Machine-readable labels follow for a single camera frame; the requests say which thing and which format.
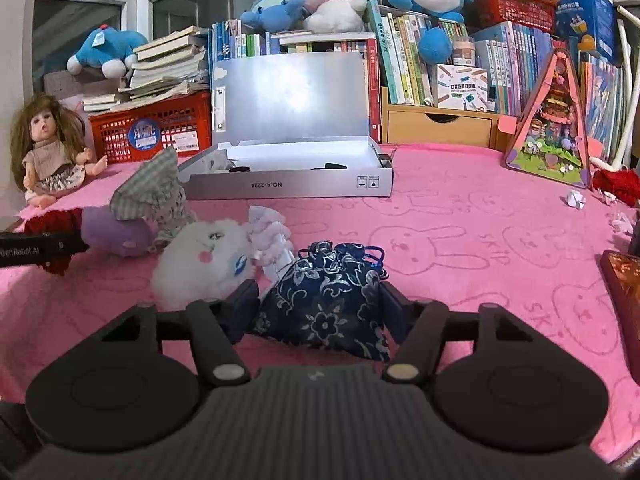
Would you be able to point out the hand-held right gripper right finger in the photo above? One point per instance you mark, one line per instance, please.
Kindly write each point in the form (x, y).
(395, 315)

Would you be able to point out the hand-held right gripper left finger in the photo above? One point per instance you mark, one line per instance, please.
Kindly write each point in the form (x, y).
(245, 307)

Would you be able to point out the red knitted yarn piece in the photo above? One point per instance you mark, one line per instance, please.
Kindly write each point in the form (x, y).
(55, 220)

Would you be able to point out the white fluffy plush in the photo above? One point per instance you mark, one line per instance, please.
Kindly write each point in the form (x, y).
(200, 260)

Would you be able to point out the pale ruffled sock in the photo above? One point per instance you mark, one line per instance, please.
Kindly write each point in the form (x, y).
(270, 240)

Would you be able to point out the purple fluffy plush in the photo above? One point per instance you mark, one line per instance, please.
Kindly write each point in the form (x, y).
(115, 235)

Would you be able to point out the silver cardboard box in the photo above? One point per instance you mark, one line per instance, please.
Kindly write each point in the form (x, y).
(290, 185)

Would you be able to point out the long-haired doll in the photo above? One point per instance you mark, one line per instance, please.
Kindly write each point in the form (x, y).
(47, 155)

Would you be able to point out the pink bunny blanket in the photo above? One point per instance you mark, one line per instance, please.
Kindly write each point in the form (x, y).
(475, 240)

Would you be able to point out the black binder clip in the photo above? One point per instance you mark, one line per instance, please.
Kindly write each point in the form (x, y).
(386, 160)

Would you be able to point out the red plastic crate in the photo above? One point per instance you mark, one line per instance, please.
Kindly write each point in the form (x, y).
(170, 130)

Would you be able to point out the wooden drawer box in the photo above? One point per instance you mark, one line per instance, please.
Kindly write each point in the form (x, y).
(440, 127)

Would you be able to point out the white paper origami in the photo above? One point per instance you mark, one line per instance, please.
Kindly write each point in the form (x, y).
(575, 200)

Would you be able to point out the blue and white plush cat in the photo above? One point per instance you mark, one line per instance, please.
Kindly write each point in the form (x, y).
(105, 50)

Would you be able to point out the stack of worn books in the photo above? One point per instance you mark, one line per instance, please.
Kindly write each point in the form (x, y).
(165, 70)

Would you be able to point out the dark red patterned box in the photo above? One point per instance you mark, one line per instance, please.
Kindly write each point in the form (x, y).
(625, 290)

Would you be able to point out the pink triangular house diorama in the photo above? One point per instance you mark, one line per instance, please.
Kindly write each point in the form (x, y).
(550, 140)

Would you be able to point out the white printer box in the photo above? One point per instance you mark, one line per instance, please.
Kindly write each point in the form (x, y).
(462, 87)

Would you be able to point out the red yarn ball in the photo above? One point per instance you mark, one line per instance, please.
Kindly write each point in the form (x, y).
(620, 185)

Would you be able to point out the row of green-spined books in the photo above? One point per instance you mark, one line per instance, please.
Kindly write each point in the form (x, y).
(405, 55)

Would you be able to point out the row of blue-spined books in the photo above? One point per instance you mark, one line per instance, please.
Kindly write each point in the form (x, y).
(235, 42)

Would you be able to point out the small clear jar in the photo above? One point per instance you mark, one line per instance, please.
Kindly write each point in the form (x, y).
(463, 51)

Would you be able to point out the row of light blue books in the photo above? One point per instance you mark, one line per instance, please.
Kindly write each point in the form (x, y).
(515, 65)

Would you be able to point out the blue plush with star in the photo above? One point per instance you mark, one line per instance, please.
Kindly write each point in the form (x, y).
(272, 12)

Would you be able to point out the row of thin colourful books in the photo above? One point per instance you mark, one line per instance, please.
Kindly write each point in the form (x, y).
(602, 95)

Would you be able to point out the red mesh basket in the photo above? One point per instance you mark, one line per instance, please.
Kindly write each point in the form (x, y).
(515, 10)

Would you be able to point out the blue printed carton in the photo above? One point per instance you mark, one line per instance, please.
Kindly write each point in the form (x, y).
(585, 20)

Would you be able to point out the white pipe frame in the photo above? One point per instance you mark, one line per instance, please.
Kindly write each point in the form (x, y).
(625, 110)

